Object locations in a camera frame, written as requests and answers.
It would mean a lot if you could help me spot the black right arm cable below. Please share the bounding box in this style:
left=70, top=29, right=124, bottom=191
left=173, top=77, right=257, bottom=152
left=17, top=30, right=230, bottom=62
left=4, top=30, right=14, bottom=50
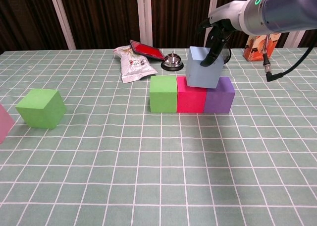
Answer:
left=262, top=32, right=317, bottom=82

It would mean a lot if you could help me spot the light pink foam cube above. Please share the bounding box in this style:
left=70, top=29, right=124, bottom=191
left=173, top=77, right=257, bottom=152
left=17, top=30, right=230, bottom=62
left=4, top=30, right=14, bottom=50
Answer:
left=0, top=104, right=15, bottom=144

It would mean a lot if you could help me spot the orange biscuit box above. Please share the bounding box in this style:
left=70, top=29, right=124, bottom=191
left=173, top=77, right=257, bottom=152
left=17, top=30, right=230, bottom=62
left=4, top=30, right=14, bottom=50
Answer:
left=243, top=32, right=282, bottom=62

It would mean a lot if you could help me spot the green checkered tablecloth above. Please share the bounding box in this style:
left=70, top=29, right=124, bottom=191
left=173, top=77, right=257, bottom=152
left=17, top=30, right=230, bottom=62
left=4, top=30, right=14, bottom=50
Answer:
left=0, top=47, right=317, bottom=226

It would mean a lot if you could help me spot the silver call bell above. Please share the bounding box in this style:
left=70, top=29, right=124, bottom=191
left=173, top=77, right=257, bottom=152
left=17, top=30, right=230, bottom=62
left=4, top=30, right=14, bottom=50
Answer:
left=160, top=52, right=184, bottom=71

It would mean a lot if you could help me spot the black mesh pen holder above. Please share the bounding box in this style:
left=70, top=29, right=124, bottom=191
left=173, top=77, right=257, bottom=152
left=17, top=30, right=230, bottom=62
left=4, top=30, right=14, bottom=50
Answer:
left=221, top=46, right=232, bottom=65

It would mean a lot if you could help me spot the red ink pad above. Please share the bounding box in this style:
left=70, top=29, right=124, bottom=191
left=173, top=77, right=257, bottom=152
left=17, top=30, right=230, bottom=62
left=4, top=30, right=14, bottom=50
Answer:
left=129, top=39, right=165, bottom=61

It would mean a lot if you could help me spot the white frame post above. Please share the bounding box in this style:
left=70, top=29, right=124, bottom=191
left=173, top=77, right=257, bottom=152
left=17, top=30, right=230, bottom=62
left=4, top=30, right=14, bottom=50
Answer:
left=136, top=0, right=153, bottom=47
left=288, top=29, right=308, bottom=48
left=48, top=0, right=77, bottom=50
left=204, top=0, right=220, bottom=48

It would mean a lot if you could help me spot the white snack bag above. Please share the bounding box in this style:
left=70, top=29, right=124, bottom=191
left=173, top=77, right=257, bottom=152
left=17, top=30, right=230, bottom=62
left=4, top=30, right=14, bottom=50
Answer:
left=113, top=45, right=159, bottom=84

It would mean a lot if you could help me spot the magenta foam cube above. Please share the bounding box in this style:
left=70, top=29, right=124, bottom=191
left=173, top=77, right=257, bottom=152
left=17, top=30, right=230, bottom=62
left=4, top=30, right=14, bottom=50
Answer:
left=176, top=76, right=208, bottom=113

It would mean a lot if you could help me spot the dark pleated curtain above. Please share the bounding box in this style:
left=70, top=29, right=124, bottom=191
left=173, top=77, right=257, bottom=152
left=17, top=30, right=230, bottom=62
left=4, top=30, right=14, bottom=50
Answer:
left=0, top=0, right=317, bottom=55

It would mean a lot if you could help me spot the green foam cube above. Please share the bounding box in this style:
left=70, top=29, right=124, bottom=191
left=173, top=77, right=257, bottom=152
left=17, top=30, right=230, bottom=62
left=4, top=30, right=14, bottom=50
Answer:
left=150, top=75, right=178, bottom=113
left=15, top=89, right=67, bottom=130

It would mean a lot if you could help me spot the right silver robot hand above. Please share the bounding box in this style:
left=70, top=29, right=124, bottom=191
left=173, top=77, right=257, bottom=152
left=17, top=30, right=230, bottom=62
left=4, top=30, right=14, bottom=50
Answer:
left=197, top=0, right=246, bottom=67

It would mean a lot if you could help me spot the light blue foam cube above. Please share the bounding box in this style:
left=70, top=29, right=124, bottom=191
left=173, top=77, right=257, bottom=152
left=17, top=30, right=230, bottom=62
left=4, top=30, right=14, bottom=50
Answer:
left=185, top=46, right=224, bottom=89

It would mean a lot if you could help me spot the purple foam cube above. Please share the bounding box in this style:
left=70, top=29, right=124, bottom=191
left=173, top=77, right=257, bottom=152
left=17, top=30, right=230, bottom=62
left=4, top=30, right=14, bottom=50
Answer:
left=203, top=76, right=236, bottom=115

